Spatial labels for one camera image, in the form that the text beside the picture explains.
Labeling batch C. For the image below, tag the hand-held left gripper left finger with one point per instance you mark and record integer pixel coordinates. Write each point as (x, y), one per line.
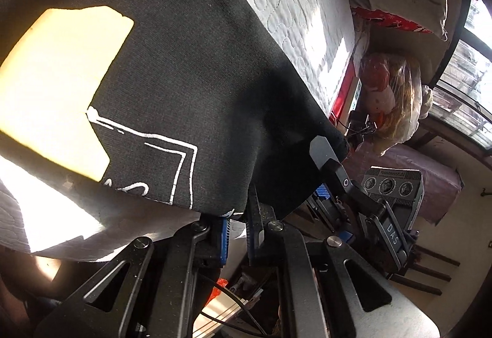
(224, 242)

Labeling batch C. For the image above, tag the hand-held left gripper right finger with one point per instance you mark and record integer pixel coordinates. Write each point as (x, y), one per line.
(250, 234)

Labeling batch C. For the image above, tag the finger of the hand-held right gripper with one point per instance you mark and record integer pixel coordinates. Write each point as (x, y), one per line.
(332, 165)
(324, 196)

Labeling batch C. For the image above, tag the window with metal frame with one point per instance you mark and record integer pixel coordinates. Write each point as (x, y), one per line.
(469, 73)

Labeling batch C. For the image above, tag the white power strip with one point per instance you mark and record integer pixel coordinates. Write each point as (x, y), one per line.
(353, 94)

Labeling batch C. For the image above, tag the bagged stuffed toy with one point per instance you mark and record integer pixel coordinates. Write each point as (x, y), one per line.
(388, 96)

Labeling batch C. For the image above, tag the red floral quilt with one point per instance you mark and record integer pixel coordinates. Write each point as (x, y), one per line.
(388, 20)

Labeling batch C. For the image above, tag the black pants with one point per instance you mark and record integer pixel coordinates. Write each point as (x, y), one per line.
(184, 73)

